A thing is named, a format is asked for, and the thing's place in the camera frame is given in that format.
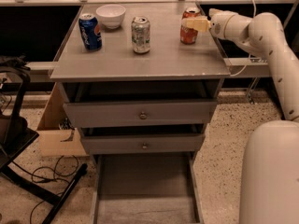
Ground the blue pepsi can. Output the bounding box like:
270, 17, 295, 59
78, 13, 102, 50

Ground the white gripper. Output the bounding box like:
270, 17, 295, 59
182, 8, 237, 41

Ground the grey top drawer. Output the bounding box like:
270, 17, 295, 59
64, 99, 217, 128

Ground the silver green soda can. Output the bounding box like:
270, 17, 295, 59
131, 16, 150, 54

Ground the cardboard box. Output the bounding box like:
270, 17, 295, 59
37, 85, 86, 157

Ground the orange coke can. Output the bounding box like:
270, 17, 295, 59
180, 7, 201, 45

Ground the grey horizontal rail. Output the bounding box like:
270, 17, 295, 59
224, 57, 270, 78

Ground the white bowl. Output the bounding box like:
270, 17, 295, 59
96, 4, 126, 29

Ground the grey drawer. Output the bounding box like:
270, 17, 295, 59
90, 153, 205, 224
64, 99, 217, 128
81, 133, 205, 154

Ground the grey middle drawer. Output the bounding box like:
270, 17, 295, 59
81, 133, 205, 154

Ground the grey bottom drawer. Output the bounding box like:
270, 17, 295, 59
90, 153, 205, 224

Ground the white cable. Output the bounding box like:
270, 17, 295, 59
229, 0, 258, 77

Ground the black stand frame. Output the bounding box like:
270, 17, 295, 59
0, 55, 89, 224

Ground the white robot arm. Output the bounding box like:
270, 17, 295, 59
181, 8, 299, 224

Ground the grey drawer cabinet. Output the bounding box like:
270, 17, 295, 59
50, 2, 232, 224

